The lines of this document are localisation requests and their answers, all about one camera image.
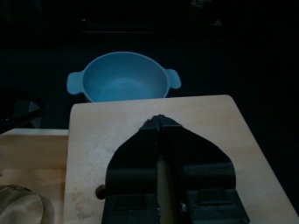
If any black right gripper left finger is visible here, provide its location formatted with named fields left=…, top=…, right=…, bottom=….
left=101, top=114, right=162, bottom=224

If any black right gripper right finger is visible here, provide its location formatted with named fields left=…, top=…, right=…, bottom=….
left=158, top=114, right=249, bottom=224

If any light wooden board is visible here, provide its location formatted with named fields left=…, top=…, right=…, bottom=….
left=62, top=94, right=299, bottom=224

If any round metal cutter with handle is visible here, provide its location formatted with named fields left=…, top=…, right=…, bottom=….
left=0, top=184, right=55, bottom=224

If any blue bowl with handles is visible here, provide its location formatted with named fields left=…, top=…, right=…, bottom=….
left=65, top=51, right=182, bottom=103

